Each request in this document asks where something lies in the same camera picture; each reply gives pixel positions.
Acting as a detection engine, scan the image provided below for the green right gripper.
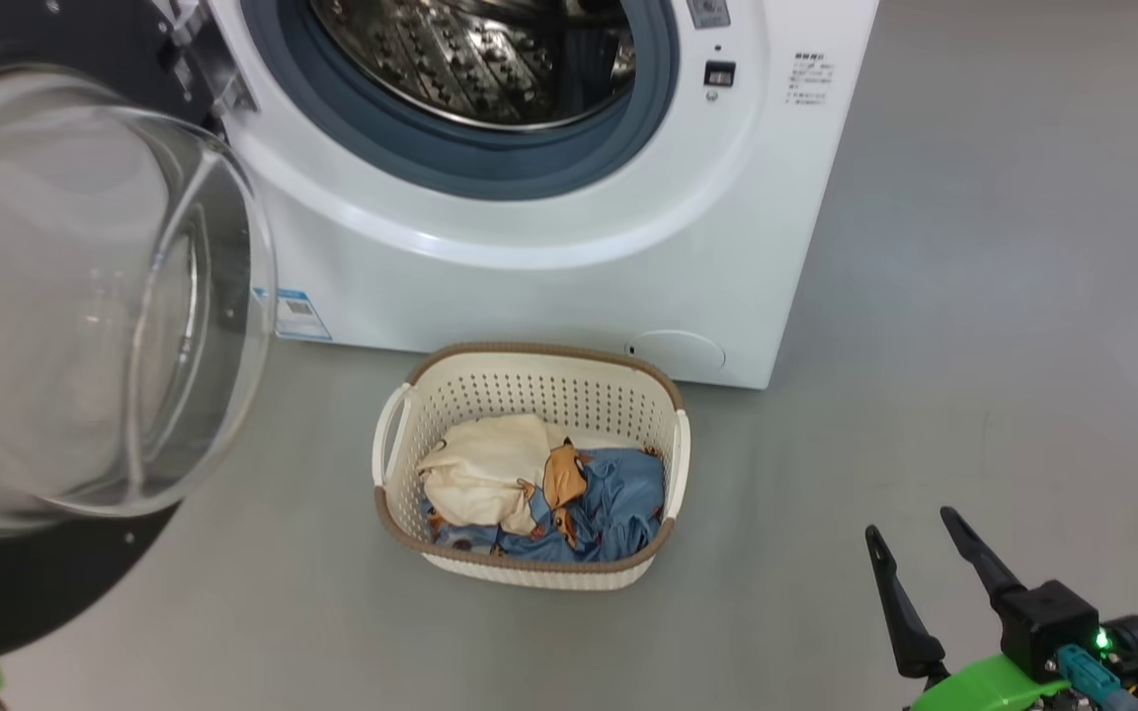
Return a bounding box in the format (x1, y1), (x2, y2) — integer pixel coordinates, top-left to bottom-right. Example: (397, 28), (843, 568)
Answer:
(864, 507), (1074, 711)

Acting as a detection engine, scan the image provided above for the black glass washer door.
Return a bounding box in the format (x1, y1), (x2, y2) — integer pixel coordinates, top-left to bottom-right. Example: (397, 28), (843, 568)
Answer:
(0, 0), (279, 655)

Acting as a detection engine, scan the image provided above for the blue fox print garment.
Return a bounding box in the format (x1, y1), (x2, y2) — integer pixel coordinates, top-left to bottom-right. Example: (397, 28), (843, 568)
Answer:
(426, 444), (666, 564)

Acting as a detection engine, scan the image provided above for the cream printed garment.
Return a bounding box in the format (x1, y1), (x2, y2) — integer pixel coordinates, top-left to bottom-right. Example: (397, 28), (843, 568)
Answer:
(418, 414), (580, 536)

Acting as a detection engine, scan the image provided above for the white front-load washing machine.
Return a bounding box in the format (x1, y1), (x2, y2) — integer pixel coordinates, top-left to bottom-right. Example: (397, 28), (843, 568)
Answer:
(174, 0), (881, 390)

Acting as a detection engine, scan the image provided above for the stainless steel washing machine drum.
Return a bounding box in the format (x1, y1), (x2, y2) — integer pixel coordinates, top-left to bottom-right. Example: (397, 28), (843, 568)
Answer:
(307, 0), (639, 132)

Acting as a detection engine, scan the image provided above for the round white filter cover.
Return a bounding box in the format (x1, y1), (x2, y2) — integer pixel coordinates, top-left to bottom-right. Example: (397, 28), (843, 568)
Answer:
(625, 330), (726, 374)

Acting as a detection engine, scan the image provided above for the cream perforated laundry basket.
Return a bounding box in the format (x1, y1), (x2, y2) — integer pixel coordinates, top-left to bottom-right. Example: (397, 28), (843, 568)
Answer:
(372, 342), (691, 592)

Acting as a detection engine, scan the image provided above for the blue energy label sticker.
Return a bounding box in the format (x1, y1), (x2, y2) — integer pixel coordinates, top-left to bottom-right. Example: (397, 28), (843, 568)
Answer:
(253, 287), (333, 343)

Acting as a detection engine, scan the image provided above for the black text info sticker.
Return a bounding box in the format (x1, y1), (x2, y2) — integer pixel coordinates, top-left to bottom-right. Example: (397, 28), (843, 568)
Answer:
(792, 51), (835, 108)

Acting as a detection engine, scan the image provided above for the teal cable connector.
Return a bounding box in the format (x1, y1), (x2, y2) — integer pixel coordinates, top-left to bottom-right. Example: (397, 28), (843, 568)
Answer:
(1056, 644), (1138, 711)

